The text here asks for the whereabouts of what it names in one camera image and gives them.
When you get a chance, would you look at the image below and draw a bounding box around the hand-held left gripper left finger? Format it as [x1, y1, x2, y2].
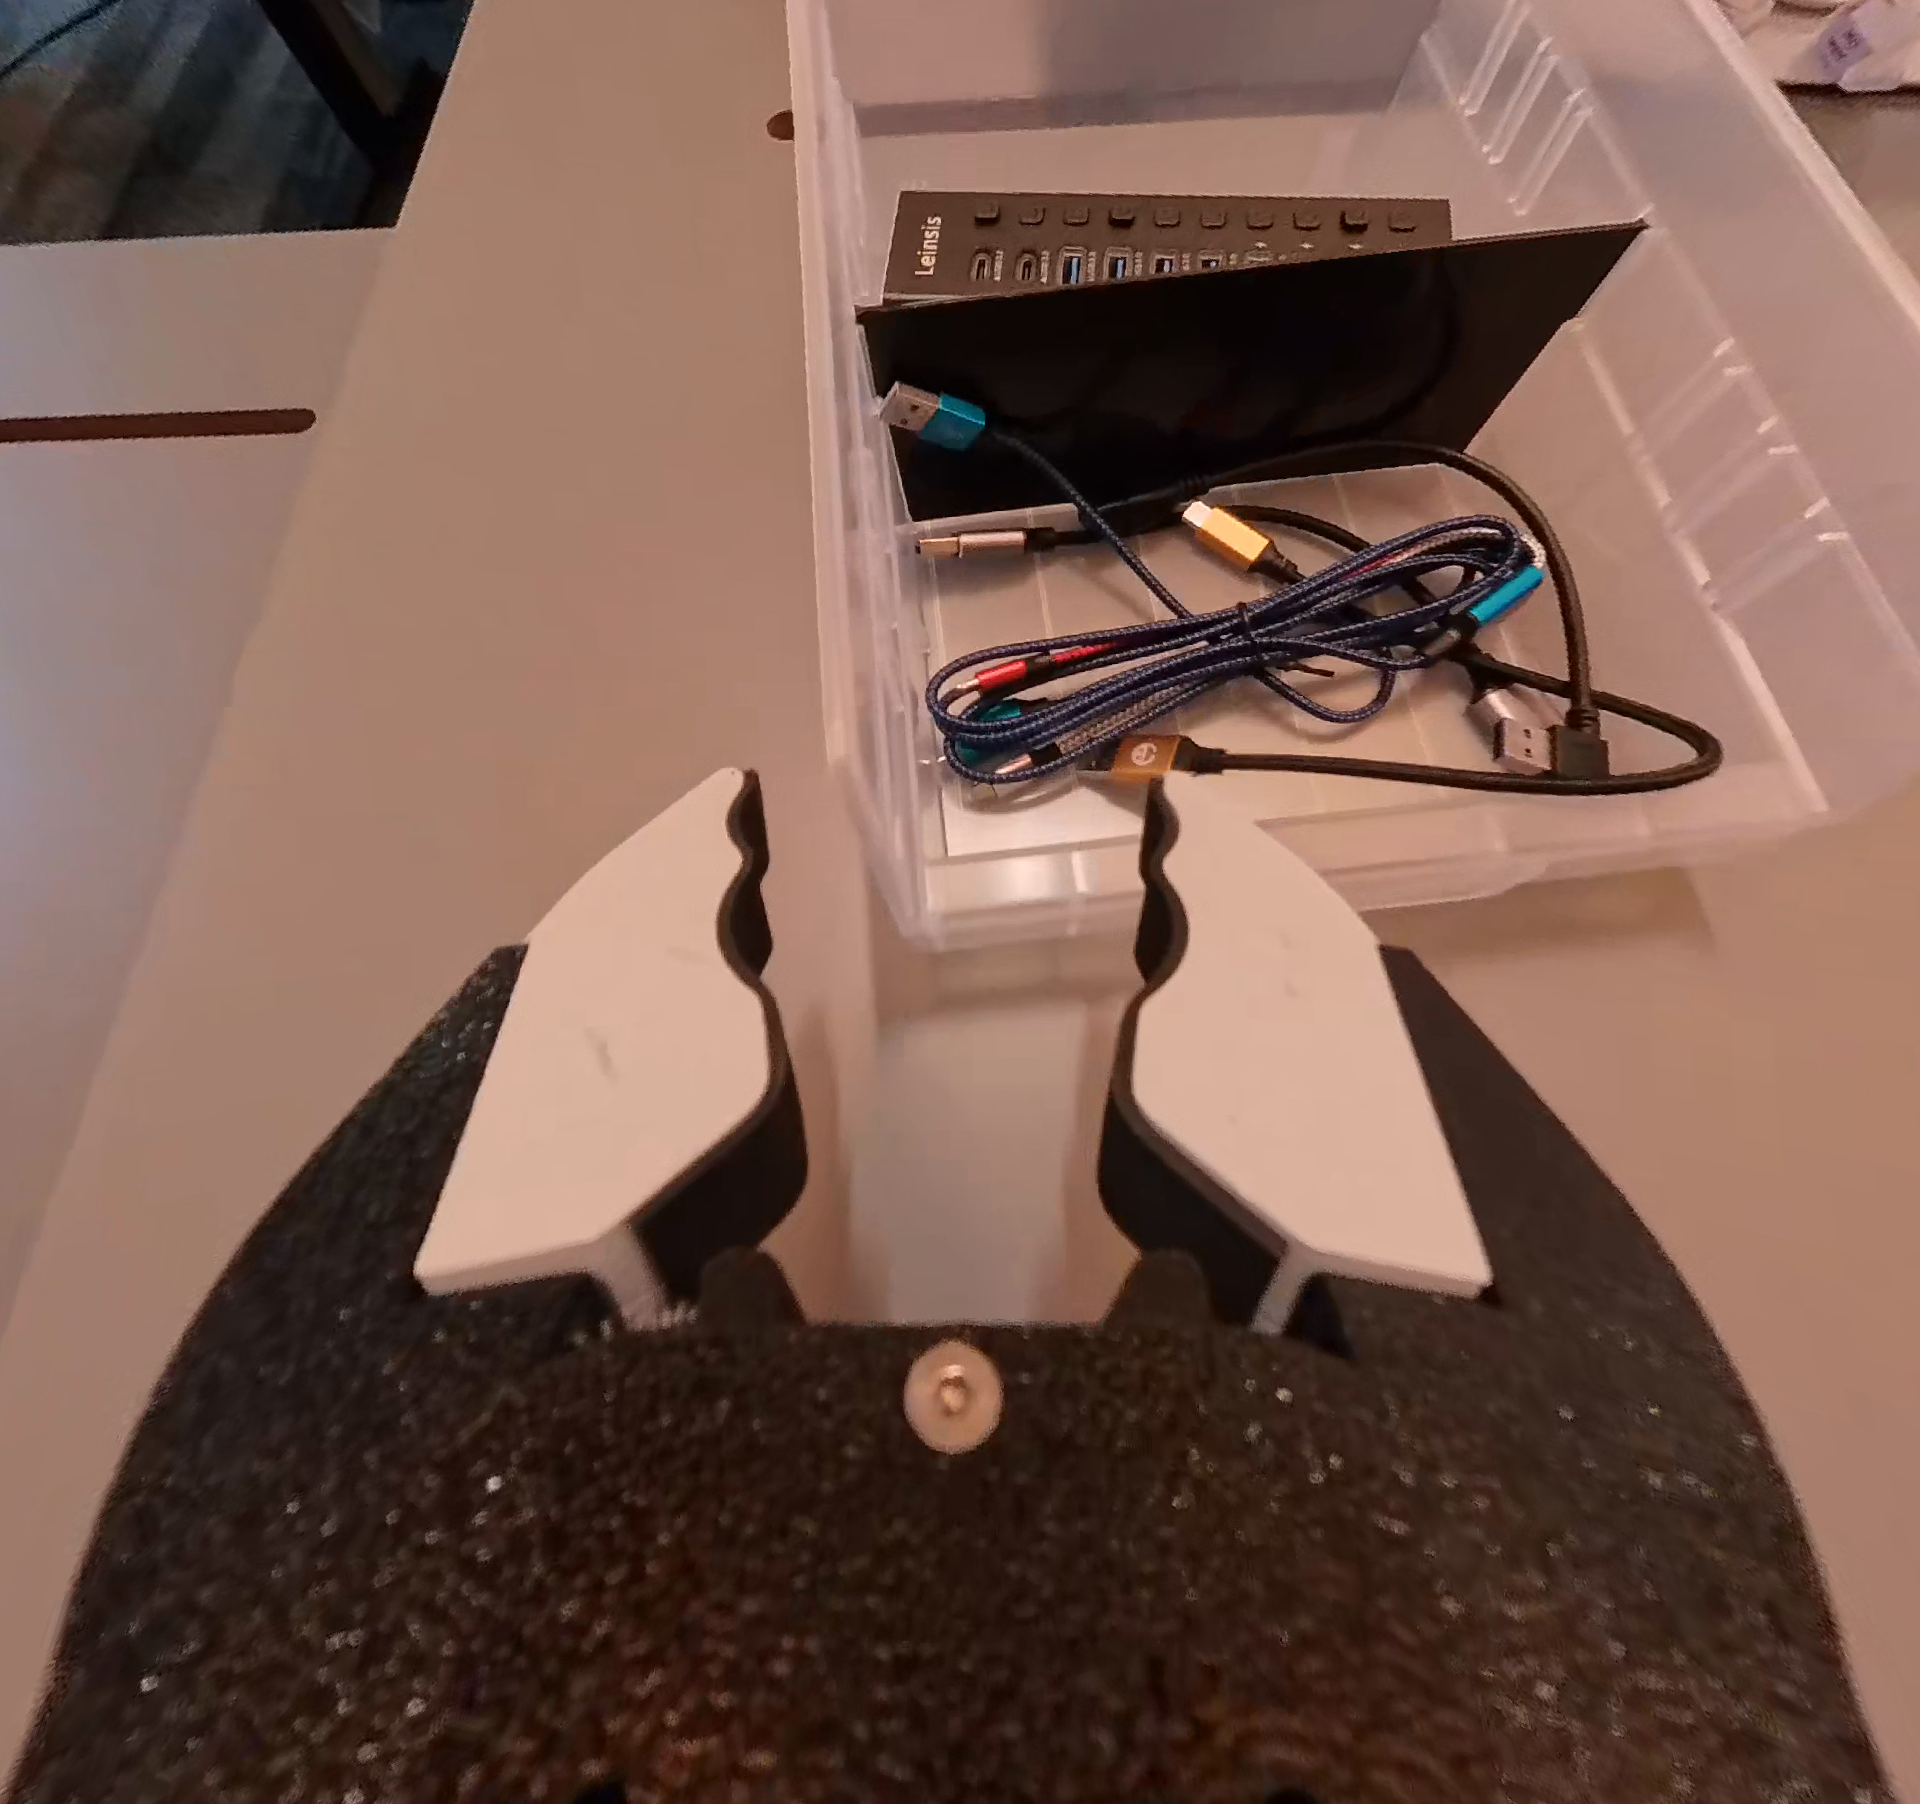
[412, 766, 810, 1334]

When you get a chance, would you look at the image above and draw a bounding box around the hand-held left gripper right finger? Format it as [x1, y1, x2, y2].
[1095, 784, 1492, 1339]

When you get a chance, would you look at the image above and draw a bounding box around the clear plastic storage bin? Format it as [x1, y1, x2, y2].
[779, 0, 1879, 954]

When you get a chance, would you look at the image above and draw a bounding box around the black USB hub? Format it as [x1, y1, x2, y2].
[876, 191, 1458, 308]

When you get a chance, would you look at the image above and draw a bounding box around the black divider panel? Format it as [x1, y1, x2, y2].
[855, 223, 1653, 524]

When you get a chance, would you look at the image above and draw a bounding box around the dark chair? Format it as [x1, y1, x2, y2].
[193, 0, 495, 188]

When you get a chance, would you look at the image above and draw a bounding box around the black cable with silver plug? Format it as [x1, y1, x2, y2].
[1141, 440, 1619, 783]

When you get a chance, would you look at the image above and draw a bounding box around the black cable with gold plugs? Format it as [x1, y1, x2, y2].
[1103, 490, 1723, 796]

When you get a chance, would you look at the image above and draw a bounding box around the silver braided USB cable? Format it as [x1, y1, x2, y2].
[917, 513, 1546, 771]

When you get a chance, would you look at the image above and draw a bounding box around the blue braided USB cable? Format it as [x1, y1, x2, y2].
[876, 385, 1552, 784]

